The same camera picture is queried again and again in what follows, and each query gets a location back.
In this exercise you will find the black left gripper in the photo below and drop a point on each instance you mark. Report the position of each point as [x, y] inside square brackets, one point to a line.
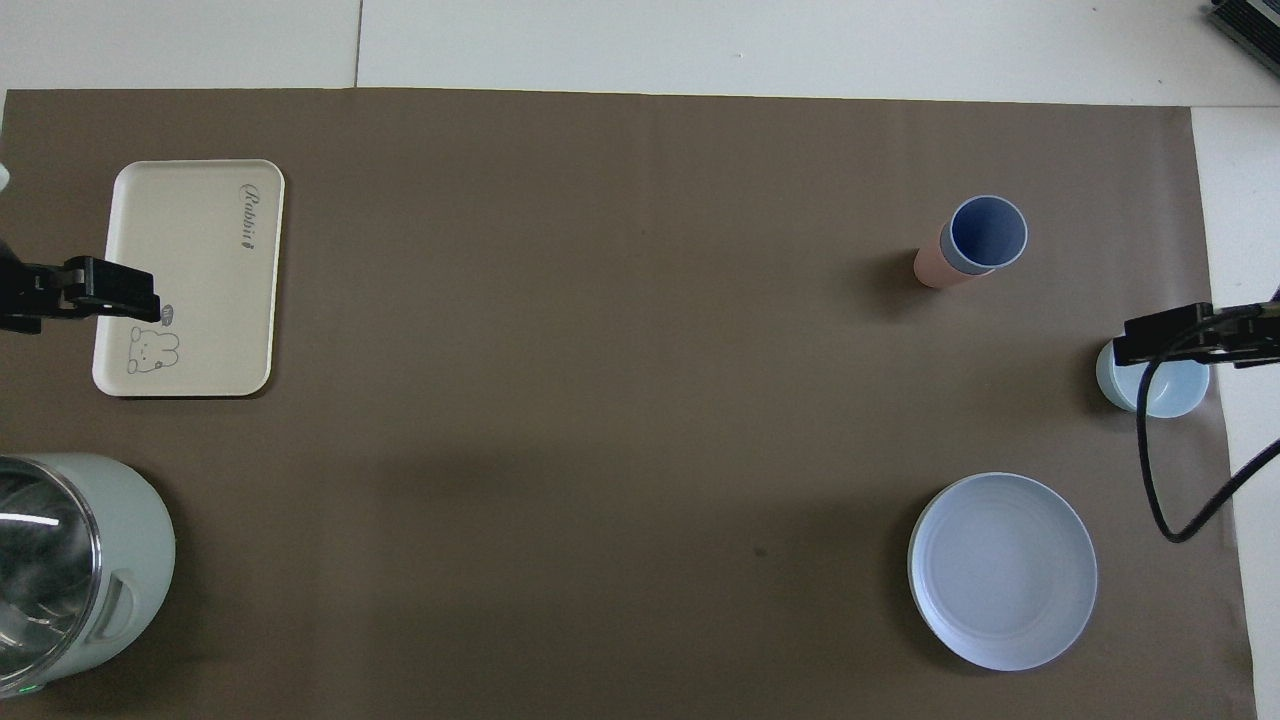
[25, 295]

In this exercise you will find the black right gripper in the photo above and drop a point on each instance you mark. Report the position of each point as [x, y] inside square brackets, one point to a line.
[1250, 335]

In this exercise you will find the blue ribbed cup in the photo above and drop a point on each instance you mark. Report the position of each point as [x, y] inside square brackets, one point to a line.
[988, 232]

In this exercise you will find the pink cup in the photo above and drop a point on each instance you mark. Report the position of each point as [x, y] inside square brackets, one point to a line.
[932, 268]

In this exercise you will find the cream rabbit print tray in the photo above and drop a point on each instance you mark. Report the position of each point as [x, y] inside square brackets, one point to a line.
[190, 270]

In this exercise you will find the light blue bowl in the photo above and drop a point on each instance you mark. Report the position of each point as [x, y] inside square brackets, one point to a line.
[1180, 392]

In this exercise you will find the pale blue plate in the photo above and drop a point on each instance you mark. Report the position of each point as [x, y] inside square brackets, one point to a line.
[1003, 570]

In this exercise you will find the dark ribbed metal device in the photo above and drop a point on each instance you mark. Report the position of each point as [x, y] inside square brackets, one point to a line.
[1250, 22]

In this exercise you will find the brown paper table mat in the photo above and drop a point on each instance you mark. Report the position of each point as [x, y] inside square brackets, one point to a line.
[620, 400]

